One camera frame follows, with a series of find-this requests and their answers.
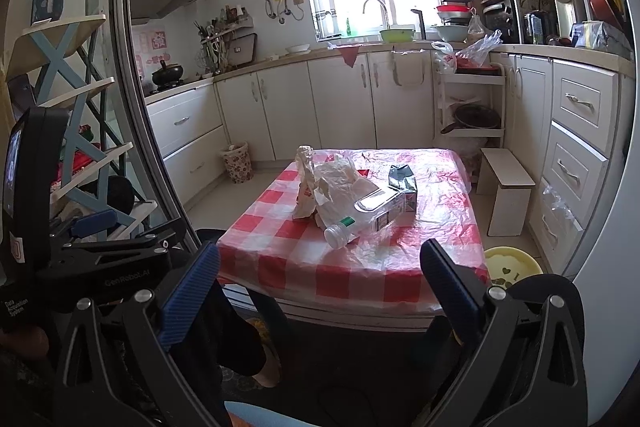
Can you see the white tiered storage rack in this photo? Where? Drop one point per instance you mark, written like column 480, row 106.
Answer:
column 486, row 86

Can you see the black wok on rack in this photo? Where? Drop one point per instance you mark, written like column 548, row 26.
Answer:
column 473, row 116

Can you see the small white stool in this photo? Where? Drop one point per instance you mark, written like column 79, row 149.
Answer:
column 503, row 176

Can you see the blue white folding shelf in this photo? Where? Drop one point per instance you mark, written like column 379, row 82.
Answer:
column 61, row 53

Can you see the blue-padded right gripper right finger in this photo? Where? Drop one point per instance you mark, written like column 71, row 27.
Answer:
column 458, row 290

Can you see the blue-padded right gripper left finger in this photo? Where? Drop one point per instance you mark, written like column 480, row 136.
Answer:
column 185, row 300

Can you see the yellow trash bin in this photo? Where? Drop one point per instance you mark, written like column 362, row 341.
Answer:
column 508, row 265

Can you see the blue green milk carton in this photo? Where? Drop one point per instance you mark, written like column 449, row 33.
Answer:
column 401, row 178

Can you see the white plastic bag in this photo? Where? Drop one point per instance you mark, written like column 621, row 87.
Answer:
column 328, row 190

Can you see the floral waste basket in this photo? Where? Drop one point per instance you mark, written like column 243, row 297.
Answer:
column 236, row 159

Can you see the clear plastic water bottle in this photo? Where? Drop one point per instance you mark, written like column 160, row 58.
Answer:
column 367, row 216

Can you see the black pot on stove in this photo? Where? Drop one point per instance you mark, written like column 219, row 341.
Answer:
column 167, row 76

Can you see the green wash basin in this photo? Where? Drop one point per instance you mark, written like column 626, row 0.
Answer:
column 397, row 35

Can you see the white kettle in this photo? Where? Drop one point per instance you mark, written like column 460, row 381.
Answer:
column 569, row 13

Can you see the red white checkered tablecloth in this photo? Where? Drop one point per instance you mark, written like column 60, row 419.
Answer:
column 269, row 250

